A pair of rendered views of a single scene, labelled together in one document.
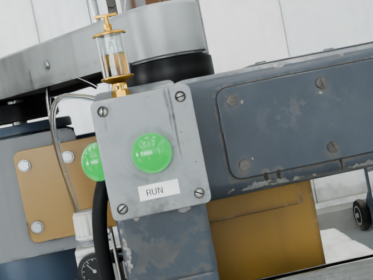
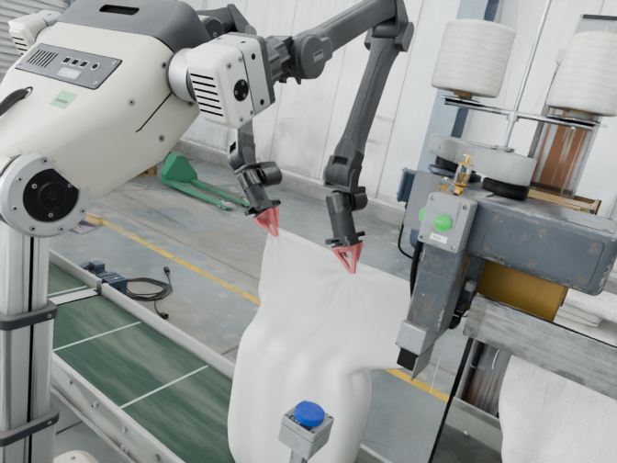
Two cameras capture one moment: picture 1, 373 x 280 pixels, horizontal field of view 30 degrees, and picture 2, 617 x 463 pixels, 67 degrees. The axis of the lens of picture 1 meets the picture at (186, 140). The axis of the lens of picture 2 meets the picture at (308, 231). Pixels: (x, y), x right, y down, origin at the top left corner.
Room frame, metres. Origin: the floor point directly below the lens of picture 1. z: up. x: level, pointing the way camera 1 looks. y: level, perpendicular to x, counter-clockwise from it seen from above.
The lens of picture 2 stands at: (-0.27, -0.27, 1.45)
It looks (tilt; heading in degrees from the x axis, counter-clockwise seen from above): 16 degrees down; 37
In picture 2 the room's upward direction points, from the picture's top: 12 degrees clockwise
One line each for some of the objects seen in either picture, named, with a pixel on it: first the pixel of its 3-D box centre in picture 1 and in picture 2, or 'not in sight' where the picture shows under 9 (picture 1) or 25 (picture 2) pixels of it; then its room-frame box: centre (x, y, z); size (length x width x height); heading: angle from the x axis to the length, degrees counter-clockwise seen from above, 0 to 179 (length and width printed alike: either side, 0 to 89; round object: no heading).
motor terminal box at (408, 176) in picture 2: not in sight; (411, 190); (0.98, 0.33, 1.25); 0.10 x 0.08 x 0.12; 30
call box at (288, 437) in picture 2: not in sight; (306, 428); (0.43, 0.15, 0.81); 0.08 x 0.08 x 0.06; 5
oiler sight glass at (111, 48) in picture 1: (113, 55); (463, 174); (0.59, 0.05, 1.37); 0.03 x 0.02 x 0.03; 95
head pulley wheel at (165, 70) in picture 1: (170, 73); (504, 187); (0.72, 0.00, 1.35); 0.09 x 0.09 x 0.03
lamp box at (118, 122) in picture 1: (150, 151); (447, 221); (0.53, 0.03, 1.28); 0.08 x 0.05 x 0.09; 95
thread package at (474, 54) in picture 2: not in sight; (472, 60); (0.89, 0.21, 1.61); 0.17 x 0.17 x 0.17
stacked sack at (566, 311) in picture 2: not in sight; (576, 302); (3.84, 0.10, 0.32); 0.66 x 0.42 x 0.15; 179
